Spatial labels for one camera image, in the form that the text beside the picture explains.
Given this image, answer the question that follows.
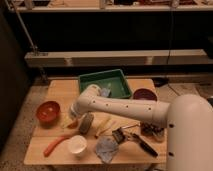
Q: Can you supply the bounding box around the yellow red apple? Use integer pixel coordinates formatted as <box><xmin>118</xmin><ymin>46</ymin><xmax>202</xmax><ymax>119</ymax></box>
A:
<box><xmin>67</xmin><ymin>120</ymin><xmax>79</xmax><ymax>129</ymax></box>

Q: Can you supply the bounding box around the metal spatula tool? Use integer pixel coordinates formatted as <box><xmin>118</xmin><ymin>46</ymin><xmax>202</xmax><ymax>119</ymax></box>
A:
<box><xmin>112</xmin><ymin>125</ymin><xmax>139</xmax><ymax>144</ymax></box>

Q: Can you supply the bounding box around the white cup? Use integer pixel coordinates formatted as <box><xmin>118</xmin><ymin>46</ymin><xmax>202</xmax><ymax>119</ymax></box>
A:
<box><xmin>67</xmin><ymin>135</ymin><xmax>87</xmax><ymax>156</ymax></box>

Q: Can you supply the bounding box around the red bowl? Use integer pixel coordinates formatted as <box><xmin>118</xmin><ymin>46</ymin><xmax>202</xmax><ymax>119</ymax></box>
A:
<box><xmin>36</xmin><ymin>101</ymin><xmax>60</xmax><ymax>124</ymax></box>

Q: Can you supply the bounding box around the purple bowl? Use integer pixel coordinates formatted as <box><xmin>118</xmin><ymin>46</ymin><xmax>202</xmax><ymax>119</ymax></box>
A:
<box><xmin>133</xmin><ymin>88</ymin><xmax>157</xmax><ymax>101</ymax></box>

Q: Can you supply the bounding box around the grey scoop in tray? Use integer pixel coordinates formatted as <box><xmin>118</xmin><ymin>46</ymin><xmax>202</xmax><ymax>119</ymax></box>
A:
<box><xmin>100</xmin><ymin>84</ymin><xmax>111</xmax><ymax>97</ymax></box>

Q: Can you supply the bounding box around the diagonal metal pole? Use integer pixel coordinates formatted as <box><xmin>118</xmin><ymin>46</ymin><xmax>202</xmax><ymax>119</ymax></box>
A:
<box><xmin>5</xmin><ymin>0</ymin><xmax>43</xmax><ymax>56</ymax></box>

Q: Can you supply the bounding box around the metal shelf beam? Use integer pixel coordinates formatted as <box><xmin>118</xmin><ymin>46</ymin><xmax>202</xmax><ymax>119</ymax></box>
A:
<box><xmin>25</xmin><ymin>49</ymin><xmax>213</xmax><ymax>68</ymax></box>

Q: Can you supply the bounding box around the orange carrot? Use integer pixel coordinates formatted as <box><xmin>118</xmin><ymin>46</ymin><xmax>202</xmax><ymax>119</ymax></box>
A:
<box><xmin>43</xmin><ymin>136</ymin><xmax>68</xmax><ymax>157</ymax></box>

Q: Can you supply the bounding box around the wooden table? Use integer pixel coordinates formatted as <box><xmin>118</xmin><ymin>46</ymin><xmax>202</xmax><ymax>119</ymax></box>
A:
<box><xmin>24</xmin><ymin>80</ymin><xmax>166</xmax><ymax>166</ymax></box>

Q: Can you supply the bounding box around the blue grey cloth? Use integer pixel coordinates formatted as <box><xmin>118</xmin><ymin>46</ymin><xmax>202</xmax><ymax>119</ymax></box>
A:
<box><xmin>95</xmin><ymin>136</ymin><xmax>119</xmax><ymax>163</ymax></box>

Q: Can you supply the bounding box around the green plastic tray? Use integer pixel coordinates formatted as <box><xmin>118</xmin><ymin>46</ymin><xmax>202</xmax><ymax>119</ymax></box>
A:
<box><xmin>78</xmin><ymin>69</ymin><xmax>132</xmax><ymax>99</ymax></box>

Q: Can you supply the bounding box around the brown grape bunch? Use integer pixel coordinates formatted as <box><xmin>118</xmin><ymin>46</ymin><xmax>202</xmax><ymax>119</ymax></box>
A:
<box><xmin>141</xmin><ymin>123</ymin><xmax>164</xmax><ymax>137</ymax></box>

